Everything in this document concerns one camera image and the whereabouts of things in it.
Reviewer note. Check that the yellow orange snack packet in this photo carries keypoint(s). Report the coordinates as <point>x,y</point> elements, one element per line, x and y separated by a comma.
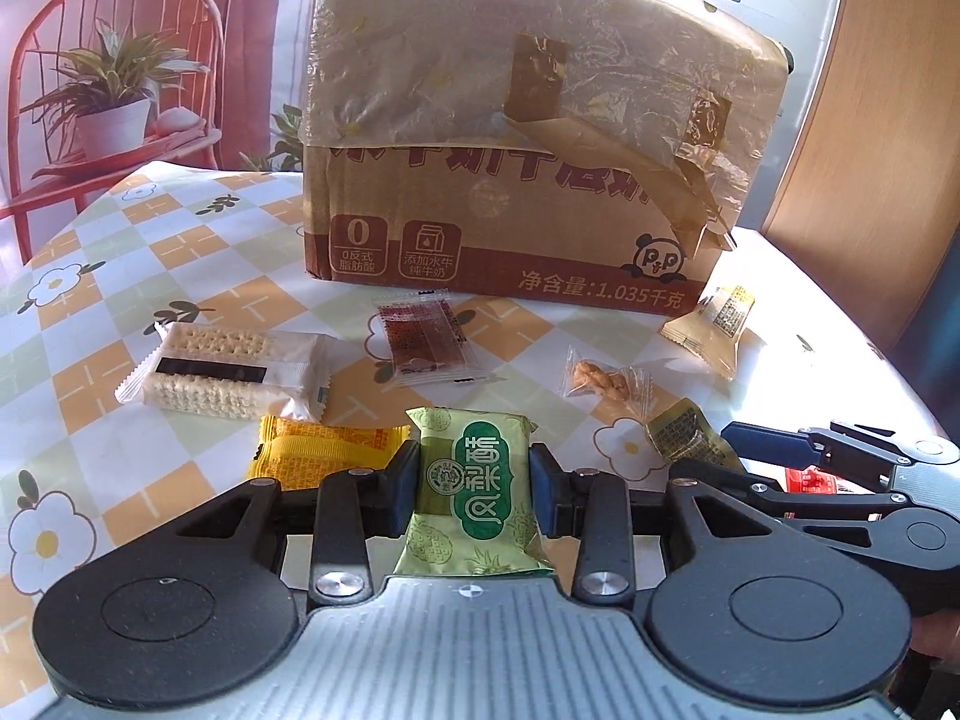
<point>322,450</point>

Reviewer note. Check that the green snack packet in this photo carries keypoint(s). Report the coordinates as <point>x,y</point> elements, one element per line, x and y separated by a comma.
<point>472,480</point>

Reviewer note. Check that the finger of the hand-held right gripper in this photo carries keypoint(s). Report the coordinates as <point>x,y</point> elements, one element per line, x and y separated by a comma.
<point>795,506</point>
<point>757,442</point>

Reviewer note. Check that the cardboard box with plastic liner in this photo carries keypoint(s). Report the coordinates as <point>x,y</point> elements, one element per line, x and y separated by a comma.
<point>480,52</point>

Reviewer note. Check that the printed pink room backdrop cloth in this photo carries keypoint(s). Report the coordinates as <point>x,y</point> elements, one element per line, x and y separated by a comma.
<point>150,52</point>

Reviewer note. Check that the white biscuit packet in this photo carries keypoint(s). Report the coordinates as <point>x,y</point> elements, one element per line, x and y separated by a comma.
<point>225,367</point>

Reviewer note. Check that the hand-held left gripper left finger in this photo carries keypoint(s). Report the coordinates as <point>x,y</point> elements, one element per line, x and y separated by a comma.
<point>405,487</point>

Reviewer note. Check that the dark red snack packet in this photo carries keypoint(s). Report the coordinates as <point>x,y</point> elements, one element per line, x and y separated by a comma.
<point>420,337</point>

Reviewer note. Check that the gold foil snack packet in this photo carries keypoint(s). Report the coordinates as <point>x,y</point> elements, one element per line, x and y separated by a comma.
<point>682,435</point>

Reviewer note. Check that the brown cardboard box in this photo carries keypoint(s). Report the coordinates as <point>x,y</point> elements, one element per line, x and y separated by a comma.
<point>525,240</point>

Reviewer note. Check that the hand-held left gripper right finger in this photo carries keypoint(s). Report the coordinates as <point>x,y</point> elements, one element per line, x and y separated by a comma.
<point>544,487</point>

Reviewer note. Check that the clear nut snack packet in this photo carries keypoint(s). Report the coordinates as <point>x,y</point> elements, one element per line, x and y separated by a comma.
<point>600,379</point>

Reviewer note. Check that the beige snack packet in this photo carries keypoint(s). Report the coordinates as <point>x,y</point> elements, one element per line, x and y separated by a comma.
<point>712,322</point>

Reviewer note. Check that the wooden panel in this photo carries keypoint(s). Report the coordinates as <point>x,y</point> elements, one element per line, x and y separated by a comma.
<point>862,127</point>

